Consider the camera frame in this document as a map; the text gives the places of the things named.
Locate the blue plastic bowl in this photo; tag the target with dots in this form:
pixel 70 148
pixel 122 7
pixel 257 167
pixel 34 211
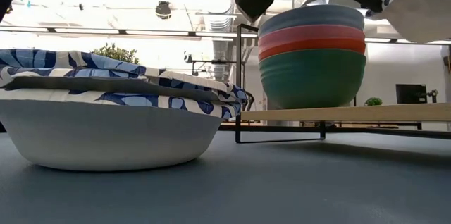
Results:
pixel 313 14

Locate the pink plastic bowl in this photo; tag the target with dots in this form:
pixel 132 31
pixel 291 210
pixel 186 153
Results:
pixel 313 33

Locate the orange plastic bowl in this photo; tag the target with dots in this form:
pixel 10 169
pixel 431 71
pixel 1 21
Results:
pixel 313 45

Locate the black boom stand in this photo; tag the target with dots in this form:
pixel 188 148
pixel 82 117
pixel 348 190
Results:
pixel 211 62

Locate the black ceiling dome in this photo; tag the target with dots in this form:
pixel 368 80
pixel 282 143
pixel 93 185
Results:
pixel 163 10

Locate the long ceiling light bar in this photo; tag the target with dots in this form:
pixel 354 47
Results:
pixel 155 32

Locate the small green potted plant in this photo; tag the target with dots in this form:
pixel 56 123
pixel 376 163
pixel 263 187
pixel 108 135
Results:
pixel 373 101

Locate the black computer monitor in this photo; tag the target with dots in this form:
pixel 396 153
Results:
pixel 410 93

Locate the bushy plant in striped pot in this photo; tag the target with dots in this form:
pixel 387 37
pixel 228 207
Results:
pixel 116 55

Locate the wooden shelf with black frame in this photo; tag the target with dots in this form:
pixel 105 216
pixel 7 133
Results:
pixel 352 113

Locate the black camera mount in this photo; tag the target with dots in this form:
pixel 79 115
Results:
pixel 431 94

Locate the black metal frame stand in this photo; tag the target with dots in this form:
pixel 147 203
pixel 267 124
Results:
pixel 387 131

